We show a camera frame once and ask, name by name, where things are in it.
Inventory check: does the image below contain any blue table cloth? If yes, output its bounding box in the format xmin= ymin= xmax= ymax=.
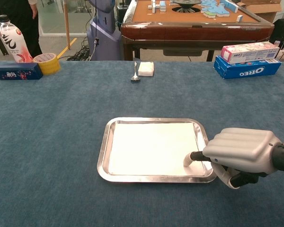
xmin=0 ymin=60 xmax=284 ymax=227

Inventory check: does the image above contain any person in black clothes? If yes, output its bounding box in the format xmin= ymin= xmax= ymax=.
xmin=0 ymin=0 xmax=43 ymax=59

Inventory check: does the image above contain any cardboard box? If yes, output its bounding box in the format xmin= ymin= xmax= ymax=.
xmin=240 ymin=0 xmax=284 ymax=23

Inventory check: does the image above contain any yellow tape roll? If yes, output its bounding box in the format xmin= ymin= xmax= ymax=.
xmin=33 ymin=52 xmax=62 ymax=76

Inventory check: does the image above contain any blue Oreo box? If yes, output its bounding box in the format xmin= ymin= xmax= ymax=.
xmin=213 ymin=55 xmax=282 ymax=79

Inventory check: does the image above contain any black cable bundle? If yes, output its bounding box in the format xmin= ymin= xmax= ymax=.
xmin=66 ymin=37 xmax=95 ymax=61

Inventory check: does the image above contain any dark blue long box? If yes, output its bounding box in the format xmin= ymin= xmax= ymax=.
xmin=0 ymin=62 xmax=44 ymax=81

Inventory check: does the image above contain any black round dice hub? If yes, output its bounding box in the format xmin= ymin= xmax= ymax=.
xmin=171 ymin=0 xmax=202 ymax=12

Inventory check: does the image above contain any blue mahjong tile pile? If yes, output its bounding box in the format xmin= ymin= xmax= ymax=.
xmin=200 ymin=0 xmax=239 ymax=18

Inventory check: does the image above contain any white paper napkin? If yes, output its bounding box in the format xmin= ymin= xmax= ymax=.
xmin=108 ymin=122 xmax=208 ymax=177

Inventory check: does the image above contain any small mahjong tile group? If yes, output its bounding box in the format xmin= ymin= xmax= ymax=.
xmin=147 ymin=0 xmax=168 ymax=13

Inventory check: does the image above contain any brown mahjong table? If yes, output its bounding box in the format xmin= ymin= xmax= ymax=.
xmin=120 ymin=0 xmax=275 ymax=62

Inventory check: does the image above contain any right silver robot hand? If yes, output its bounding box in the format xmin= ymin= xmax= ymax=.
xmin=184 ymin=127 xmax=284 ymax=189

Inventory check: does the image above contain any stainless steel tray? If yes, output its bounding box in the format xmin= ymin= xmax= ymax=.
xmin=97 ymin=117 xmax=217 ymax=184

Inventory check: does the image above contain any white red drink bottle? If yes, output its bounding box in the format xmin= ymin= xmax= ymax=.
xmin=0 ymin=14 xmax=34 ymax=63

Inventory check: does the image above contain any wooden pole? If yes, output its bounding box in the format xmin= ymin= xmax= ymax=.
xmin=63 ymin=0 xmax=71 ymax=50

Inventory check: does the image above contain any metal spoon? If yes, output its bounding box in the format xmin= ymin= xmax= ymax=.
xmin=130 ymin=61 xmax=142 ymax=83

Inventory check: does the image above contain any small white box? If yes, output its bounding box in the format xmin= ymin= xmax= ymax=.
xmin=138 ymin=61 xmax=155 ymax=78

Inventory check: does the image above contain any pink floral toothpaste box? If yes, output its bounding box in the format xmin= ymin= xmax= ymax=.
xmin=220 ymin=41 xmax=280 ymax=65

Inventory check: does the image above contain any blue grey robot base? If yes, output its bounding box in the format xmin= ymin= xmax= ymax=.
xmin=86 ymin=0 xmax=123 ymax=61

